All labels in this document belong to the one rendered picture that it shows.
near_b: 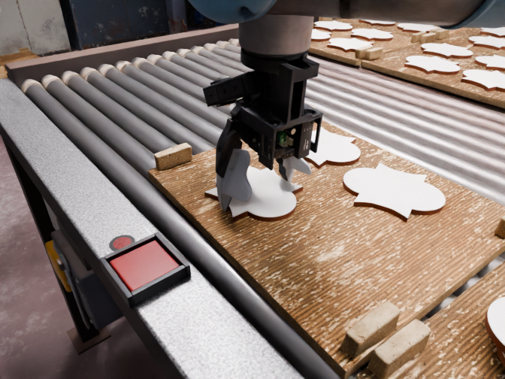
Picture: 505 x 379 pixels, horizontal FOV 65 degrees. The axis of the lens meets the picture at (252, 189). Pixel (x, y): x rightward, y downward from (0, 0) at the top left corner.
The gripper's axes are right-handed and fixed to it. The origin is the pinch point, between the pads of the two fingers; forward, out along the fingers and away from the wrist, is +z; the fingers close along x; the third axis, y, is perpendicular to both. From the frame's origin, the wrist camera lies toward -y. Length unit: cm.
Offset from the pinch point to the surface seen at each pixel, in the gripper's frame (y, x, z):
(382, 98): -16, 48, 4
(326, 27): -65, 79, 4
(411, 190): 13.1, 17.3, -0.9
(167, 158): -13.3, -6.6, -0.3
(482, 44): -22, 102, 2
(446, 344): 29.5, -0.2, -1.2
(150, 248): 1.1, -16.2, 1.3
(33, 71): -78, -13, 6
